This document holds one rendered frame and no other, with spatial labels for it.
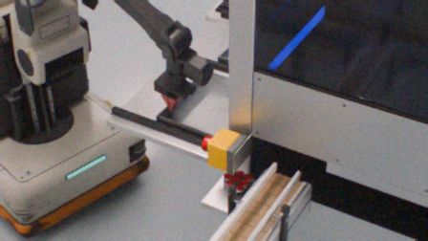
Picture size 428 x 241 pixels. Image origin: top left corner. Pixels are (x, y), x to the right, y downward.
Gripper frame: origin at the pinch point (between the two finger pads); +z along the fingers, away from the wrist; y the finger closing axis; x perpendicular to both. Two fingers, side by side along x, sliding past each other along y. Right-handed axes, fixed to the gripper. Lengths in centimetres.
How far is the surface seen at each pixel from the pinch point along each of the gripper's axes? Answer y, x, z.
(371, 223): 63, -13, -8
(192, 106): 3.5, 5.5, 1.3
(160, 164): -37, 62, 97
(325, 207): 52, -13, -6
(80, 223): -44, 16, 98
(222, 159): 26.8, -21.9, -14.3
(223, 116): 13.2, 5.9, -0.3
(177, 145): 8.9, -11.2, 0.6
